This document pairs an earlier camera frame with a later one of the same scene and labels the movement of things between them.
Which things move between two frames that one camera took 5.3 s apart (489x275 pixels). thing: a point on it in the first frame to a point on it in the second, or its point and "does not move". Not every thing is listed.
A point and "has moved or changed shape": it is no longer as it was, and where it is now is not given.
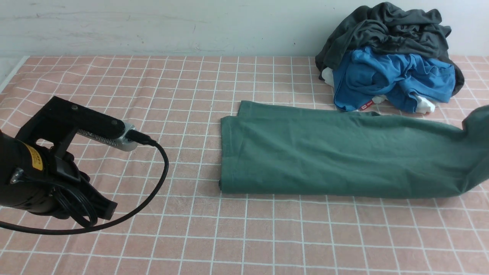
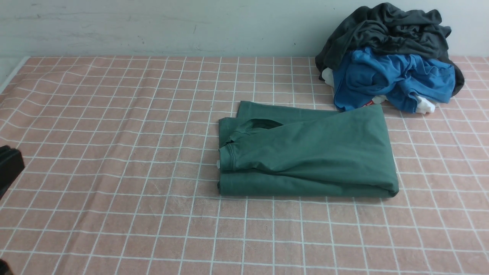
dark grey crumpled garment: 385,28 does not move
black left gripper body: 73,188 to 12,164
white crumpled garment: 423,105 does not move
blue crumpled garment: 361,76 does not move
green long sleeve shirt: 274,147 has moved or changed shape
